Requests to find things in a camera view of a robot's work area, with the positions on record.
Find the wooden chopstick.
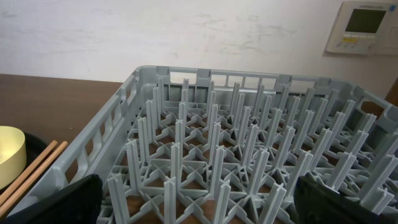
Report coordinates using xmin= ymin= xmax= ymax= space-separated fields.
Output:
xmin=1 ymin=141 xmax=68 ymax=219
xmin=1 ymin=140 xmax=58 ymax=205

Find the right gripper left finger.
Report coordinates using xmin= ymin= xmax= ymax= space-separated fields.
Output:
xmin=1 ymin=174 xmax=103 ymax=224

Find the round black serving tray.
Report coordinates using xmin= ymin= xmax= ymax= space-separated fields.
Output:
xmin=1 ymin=132 xmax=48 ymax=194

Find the wall thermostat control panel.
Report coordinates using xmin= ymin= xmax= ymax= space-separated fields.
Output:
xmin=326 ymin=1 xmax=397 ymax=56

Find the grey dishwasher rack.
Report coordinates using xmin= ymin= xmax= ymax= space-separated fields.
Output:
xmin=7 ymin=66 xmax=397 ymax=223

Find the yellow bowl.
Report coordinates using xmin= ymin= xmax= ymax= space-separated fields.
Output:
xmin=1 ymin=126 xmax=27 ymax=189

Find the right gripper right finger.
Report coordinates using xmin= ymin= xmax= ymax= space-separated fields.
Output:
xmin=294 ymin=174 xmax=397 ymax=224

